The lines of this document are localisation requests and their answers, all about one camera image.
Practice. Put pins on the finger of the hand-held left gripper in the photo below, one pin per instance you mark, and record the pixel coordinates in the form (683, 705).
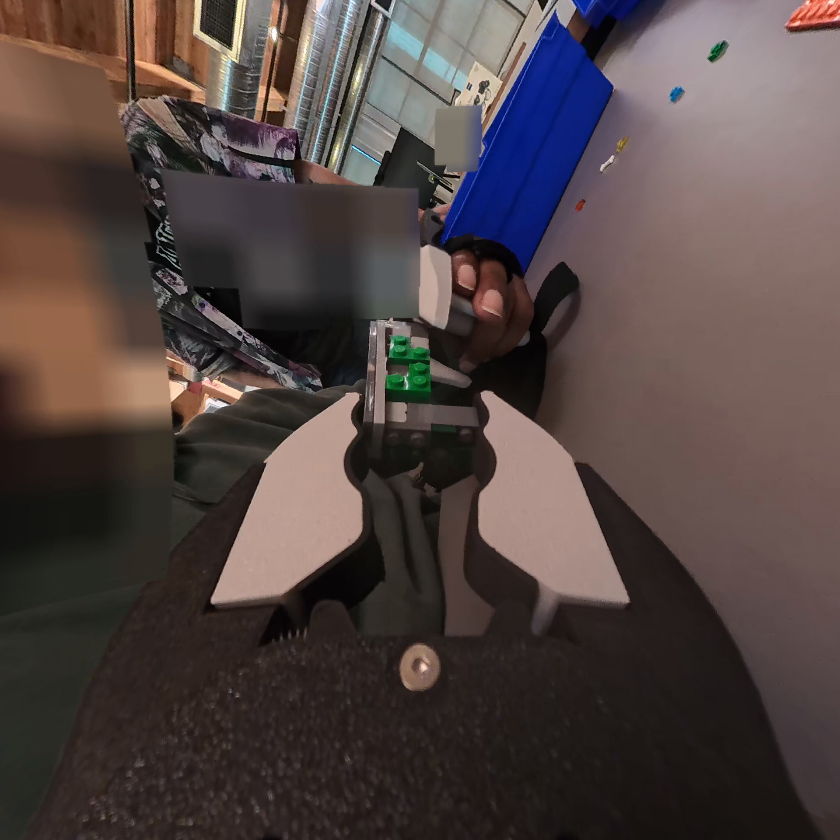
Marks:
(449, 375)

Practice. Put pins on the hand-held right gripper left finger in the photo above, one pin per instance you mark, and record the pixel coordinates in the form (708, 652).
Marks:
(295, 512)

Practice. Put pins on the silver ventilation duct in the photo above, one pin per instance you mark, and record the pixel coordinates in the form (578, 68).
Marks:
(321, 79)
(229, 85)

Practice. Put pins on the brick building model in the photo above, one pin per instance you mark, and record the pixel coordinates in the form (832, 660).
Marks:
(817, 16)

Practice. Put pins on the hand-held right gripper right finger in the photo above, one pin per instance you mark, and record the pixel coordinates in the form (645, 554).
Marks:
(544, 512)

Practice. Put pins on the black computer monitor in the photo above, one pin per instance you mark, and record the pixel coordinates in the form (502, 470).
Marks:
(407, 157)

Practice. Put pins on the small green brick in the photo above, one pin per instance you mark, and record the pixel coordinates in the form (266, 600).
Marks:
(717, 51)

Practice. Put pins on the grey green brick wall piece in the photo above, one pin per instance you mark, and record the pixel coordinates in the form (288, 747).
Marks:
(420, 413)

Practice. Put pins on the white wall poster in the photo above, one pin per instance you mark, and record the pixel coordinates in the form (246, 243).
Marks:
(482, 88)

